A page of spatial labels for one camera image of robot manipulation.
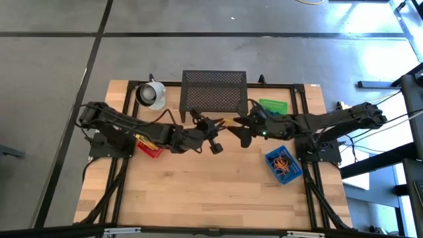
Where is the silver metal bracket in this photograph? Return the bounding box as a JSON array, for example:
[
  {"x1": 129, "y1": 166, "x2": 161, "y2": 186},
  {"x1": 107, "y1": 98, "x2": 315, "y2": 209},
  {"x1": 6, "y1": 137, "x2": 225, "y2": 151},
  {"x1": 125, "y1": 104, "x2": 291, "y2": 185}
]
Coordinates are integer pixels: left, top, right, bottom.
[
  {"x1": 286, "y1": 230, "x2": 327, "y2": 238},
  {"x1": 103, "y1": 227, "x2": 142, "y2": 235}
]

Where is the orange silicone band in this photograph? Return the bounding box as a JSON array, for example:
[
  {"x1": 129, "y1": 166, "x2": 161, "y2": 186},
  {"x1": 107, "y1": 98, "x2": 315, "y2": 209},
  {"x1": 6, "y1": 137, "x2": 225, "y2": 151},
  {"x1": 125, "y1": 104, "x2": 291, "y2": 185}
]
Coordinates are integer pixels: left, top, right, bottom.
[{"x1": 274, "y1": 157, "x2": 291, "y2": 175}]

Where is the green plastic basket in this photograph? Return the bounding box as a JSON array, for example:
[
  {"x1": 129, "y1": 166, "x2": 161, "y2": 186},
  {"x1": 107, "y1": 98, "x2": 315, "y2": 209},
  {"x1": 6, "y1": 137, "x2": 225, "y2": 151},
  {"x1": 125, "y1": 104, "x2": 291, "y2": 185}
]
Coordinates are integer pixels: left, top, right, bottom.
[{"x1": 258, "y1": 98, "x2": 289, "y2": 116}]

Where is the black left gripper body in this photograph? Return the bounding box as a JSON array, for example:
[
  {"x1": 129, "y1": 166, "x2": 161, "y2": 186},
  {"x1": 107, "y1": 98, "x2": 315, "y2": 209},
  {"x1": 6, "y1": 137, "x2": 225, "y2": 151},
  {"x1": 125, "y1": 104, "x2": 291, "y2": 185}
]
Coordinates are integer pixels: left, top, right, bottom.
[{"x1": 170, "y1": 110, "x2": 223, "y2": 155}]

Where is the white cylindrical desk lamp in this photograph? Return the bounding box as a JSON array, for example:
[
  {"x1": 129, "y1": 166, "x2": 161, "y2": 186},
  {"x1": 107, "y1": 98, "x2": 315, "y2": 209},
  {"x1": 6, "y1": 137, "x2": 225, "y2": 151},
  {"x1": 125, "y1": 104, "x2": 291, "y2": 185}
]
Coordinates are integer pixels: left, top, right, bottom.
[{"x1": 135, "y1": 81, "x2": 167, "y2": 112}]

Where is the black rig crossbar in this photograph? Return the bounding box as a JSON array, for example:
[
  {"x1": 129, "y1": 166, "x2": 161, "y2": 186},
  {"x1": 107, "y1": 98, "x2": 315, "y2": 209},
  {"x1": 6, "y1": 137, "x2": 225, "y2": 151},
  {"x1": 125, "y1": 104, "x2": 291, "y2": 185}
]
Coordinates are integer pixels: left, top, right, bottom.
[{"x1": 0, "y1": 223, "x2": 423, "y2": 238}]

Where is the red plastic basket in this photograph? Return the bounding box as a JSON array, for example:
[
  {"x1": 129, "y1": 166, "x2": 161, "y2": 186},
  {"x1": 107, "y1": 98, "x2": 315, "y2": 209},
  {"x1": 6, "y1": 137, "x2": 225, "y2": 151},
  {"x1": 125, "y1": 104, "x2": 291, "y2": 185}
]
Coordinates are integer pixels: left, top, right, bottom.
[{"x1": 137, "y1": 134, "x2": 165, "y2": 159}]

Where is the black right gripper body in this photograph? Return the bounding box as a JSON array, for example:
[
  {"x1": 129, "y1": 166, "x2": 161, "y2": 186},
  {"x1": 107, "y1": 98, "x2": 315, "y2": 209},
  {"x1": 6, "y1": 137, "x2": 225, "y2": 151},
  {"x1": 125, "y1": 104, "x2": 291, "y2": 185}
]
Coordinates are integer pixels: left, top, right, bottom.
[{"x1": 240, "y1": 104, "x2": 291, "y2": 149}]

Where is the blue plastic basket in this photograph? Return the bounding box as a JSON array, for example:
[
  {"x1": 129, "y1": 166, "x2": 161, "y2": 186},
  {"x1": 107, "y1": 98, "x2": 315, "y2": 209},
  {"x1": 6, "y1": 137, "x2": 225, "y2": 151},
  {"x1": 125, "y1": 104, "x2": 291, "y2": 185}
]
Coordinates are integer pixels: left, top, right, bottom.
[{"x1": 264, "y1": 145, "x2": 303, "y2": 185}]

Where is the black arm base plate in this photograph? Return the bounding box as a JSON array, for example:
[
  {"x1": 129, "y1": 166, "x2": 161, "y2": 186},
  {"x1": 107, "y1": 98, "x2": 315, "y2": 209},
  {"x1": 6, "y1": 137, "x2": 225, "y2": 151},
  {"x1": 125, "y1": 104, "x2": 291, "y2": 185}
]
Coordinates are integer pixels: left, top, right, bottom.
[
  {"x1": 295, "y1": 136, "x2": 342, "y2": 163},
  {"x1": 89, "y1": 132, "x2": 135, "y2": 159}
]

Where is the black mesh shelf riser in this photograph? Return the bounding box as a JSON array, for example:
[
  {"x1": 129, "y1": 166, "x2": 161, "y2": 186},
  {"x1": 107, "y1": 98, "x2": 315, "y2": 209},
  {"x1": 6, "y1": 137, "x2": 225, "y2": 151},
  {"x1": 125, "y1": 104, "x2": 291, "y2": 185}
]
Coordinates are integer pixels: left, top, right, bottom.
[{"x1": 179, "y1": 69, "x2": 249, "y2": 125}]

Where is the grey chair base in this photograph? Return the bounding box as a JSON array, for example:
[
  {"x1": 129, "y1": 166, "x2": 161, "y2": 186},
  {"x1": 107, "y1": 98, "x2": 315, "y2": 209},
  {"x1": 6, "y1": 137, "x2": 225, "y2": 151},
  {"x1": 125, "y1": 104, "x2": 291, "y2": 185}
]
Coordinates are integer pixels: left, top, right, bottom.
[{"x1": 0, "y1": 133, "x2": 26, "y2": 159}]

